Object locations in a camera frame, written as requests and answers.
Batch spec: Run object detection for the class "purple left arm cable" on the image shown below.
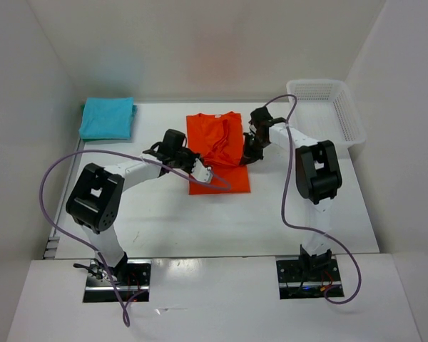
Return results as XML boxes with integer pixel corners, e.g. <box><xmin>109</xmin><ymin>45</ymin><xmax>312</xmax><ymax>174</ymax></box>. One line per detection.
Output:
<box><xmin>39</xmin><ymin>149</ymin><xmax>233</xmax><ymax>328</ymax></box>

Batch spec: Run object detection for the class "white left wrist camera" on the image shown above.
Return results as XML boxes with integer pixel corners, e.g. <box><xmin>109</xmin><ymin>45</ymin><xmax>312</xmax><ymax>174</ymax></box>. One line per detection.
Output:
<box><xmin>190</xmin><ymin>158</ymin><xmax>213</xmax><ymax>184</ymax></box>

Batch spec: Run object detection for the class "orange t shirt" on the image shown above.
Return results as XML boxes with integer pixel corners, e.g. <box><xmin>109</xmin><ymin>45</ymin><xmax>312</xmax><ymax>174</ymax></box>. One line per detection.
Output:
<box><xmin>186</xmin><ymin>112</ymin><xmax>250</xmax><ymax>195</ymax></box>

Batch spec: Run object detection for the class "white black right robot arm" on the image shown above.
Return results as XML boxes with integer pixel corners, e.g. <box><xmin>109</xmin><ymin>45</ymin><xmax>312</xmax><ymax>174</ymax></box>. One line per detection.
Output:
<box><xmin>240</xmin><ymin>106</ymin><xmax>342</xmax><ymax>281</ymax></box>

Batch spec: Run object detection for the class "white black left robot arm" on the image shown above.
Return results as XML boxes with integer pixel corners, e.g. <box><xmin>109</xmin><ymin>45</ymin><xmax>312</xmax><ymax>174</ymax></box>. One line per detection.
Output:
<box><xmin>66</xmin><ymin>129</ymin><xmax>212</xmax><ymax>285</ymax></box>

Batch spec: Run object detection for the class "light blue t shirt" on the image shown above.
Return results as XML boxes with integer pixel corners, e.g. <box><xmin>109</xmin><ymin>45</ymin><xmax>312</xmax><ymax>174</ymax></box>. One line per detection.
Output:
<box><xmin>78</xmin><ymin>97</ymin><xmax>137</xmax><ymax>140</ymax></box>

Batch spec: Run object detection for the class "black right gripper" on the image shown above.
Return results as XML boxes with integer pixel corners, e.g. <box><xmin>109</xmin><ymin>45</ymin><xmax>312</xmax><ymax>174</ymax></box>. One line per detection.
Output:
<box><xmin>240</xmin><ymin>132</ymin><xmax>270</xmax><ymax>166</ymax></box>

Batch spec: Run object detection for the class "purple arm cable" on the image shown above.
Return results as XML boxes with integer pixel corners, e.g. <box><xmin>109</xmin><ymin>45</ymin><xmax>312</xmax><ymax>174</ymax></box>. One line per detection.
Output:
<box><xmin>262</xmin><ymin>94</ymin><xmax>364</xmax><ymax>306</ymax></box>
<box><xmin>39</xmin><ymin>149</ymin><xmax>233</xmax><ymax>328</ymax></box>

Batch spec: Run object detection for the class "white plastic basket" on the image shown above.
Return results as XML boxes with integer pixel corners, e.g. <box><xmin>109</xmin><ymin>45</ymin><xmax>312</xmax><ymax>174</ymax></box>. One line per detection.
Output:
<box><xmin>286</xmin><ymin>79</ymin><xmax>367</xmax><ymax>148</ymax></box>

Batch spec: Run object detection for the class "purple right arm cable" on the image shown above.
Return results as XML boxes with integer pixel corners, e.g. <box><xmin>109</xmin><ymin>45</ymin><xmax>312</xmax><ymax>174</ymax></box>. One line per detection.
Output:
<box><xmin>262</xmin><ymin>94</ymin><xmax>364</xmax><ymax>306</ymax></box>

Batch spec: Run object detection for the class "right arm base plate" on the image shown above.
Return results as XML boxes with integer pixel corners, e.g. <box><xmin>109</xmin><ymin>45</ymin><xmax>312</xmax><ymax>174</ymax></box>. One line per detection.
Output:
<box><xmin>275</xmin><ymin>257</ymin><xmax>344</xmax><ymax>300</ymax></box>

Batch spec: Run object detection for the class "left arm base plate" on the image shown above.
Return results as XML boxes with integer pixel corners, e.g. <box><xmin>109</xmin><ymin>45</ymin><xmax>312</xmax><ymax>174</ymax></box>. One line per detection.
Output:
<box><xmin>74</xmin><ymin>259</ymin><xmax>152</xmax><ymax>304</ymax></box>

